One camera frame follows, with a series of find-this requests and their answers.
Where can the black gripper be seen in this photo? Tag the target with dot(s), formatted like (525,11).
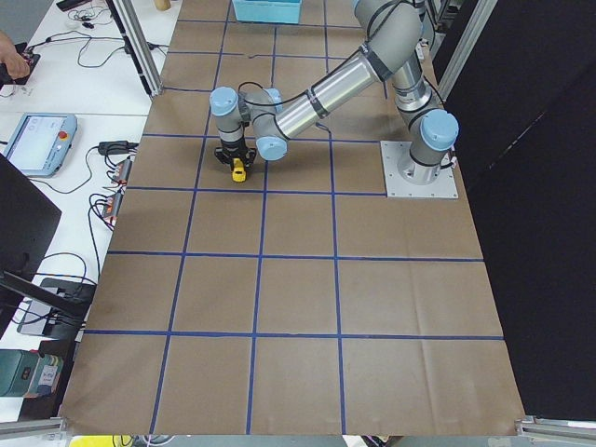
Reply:
(234,150)

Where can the yellow beetle toy car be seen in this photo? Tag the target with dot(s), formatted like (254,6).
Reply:
(239,174)

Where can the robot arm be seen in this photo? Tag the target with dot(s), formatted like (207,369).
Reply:
(260,123)

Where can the person hand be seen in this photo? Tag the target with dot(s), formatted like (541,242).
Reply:
(17,66)

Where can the orange grey adapter box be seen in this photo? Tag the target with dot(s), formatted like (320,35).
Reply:
(121,172)

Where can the black power brick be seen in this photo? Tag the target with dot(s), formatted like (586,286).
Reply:
(113,148)

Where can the light blue plastic bin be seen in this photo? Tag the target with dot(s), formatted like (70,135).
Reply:
(288,12)

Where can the wooden cylinder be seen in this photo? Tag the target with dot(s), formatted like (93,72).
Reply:
(162,5)

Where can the teach pendant tablet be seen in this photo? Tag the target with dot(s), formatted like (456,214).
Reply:
(40,143)

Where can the black monitor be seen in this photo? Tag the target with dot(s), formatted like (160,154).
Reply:
(29,221)

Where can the green device box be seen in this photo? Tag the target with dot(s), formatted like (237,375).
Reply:
(29,374)

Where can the aluminium frame post left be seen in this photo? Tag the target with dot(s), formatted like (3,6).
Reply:
(128,25)

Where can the aluminium frame post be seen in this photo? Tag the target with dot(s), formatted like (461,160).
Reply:
(477,21)
(128,25)

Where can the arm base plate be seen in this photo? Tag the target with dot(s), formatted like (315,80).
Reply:
(404,178)

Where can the aluminium frame post right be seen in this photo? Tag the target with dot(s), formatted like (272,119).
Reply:
(477,21)

